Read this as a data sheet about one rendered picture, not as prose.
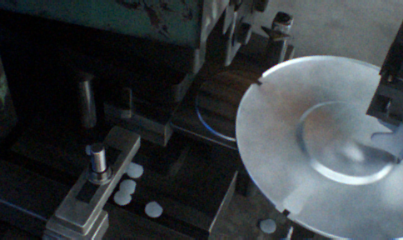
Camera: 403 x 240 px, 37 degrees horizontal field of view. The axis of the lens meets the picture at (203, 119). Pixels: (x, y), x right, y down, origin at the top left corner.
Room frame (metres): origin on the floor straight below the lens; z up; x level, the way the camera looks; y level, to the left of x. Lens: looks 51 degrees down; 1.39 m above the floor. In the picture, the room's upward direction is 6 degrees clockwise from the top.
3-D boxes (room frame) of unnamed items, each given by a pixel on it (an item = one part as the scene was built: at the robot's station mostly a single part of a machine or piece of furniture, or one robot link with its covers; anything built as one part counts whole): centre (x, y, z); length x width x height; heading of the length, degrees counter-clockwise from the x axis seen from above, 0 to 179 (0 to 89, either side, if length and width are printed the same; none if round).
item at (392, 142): (0.45, -0.23, 0.83); 0.06 x 0.03 x 0.09; 72
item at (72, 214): (0.40, 0.12, 0.76); 0.17 x 0.06 x 0.10; 162
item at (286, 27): (0.69, -0.10, 0.75); 0.03 x 0.03 x 0.10; 72
